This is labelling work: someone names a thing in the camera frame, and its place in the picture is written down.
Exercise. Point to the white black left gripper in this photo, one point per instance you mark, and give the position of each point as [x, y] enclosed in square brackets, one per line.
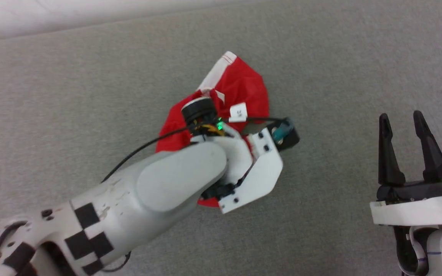
[259, 172]

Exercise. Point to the grey fabric sofa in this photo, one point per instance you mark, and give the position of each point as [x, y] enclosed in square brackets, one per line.
[90, 96]

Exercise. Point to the red sports garment white trim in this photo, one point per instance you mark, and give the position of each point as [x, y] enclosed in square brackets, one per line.
[244, 84]

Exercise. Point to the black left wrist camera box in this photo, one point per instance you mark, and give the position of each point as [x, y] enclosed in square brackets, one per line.
[292, 140]

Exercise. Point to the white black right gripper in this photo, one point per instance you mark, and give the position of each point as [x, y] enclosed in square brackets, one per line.
[416, 209]

